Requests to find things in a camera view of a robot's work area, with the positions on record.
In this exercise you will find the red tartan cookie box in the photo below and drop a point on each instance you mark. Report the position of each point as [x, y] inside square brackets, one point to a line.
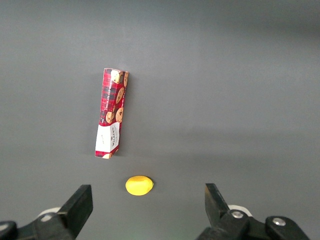
[111, 112]

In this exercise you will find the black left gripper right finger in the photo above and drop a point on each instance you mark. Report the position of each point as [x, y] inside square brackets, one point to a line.
[225, 222]

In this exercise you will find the yellow lemon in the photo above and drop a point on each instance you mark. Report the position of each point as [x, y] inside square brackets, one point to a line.
[138, 185]

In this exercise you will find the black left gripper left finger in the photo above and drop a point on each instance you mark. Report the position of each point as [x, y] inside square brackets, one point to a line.
[72, 215]

